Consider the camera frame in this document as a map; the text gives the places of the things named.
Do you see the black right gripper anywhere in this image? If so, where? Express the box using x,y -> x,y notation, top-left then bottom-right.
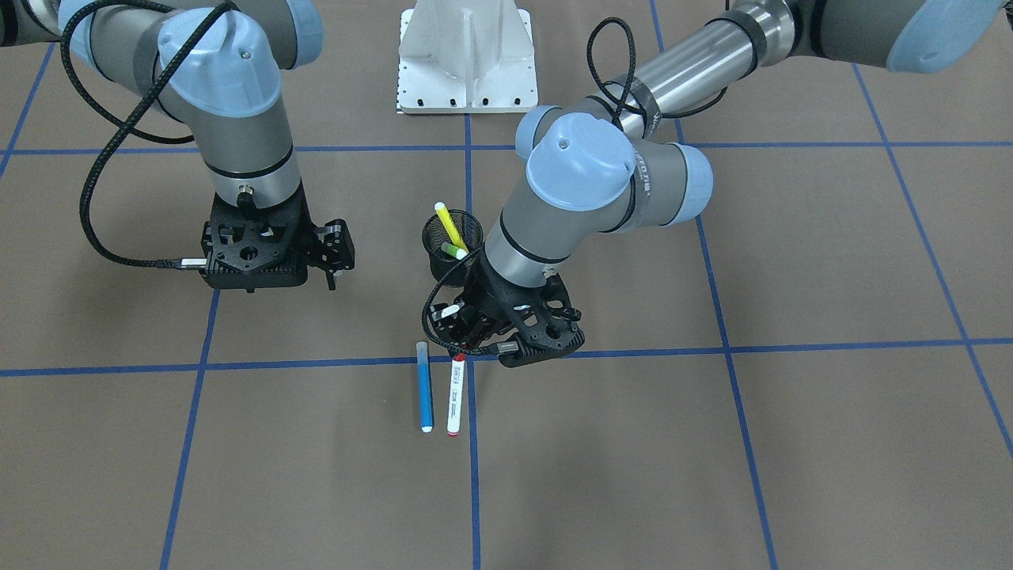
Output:
200,190 -> 355,292

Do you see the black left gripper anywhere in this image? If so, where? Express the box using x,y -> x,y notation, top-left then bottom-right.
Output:
442,262 -> 586,368

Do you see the red white marker pen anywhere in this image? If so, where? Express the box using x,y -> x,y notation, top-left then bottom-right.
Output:
446,354 -> 466,437

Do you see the green highlighter pen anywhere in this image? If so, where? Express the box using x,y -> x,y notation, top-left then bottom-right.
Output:
440,241 -> 469,260

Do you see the blue highlighter pen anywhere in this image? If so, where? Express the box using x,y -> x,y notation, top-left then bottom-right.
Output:
415,340 -> 434,433

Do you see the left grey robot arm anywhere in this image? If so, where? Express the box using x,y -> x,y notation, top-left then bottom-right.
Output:
421,1 -> 1011,367

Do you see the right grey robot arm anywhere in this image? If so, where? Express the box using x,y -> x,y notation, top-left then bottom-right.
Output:
2,1 -> 355,292

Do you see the yellow highlighter pen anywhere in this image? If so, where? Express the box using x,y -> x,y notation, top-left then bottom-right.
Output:
434,201 -> 469,255

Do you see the black mesh pen cup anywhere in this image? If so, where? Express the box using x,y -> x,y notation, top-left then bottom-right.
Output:
421,209 -> 484,288

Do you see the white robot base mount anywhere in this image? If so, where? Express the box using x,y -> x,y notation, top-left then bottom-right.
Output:
396,1 -> 539,115

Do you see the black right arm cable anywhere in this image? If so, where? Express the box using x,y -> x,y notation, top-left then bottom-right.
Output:
60,0 -> 238,272

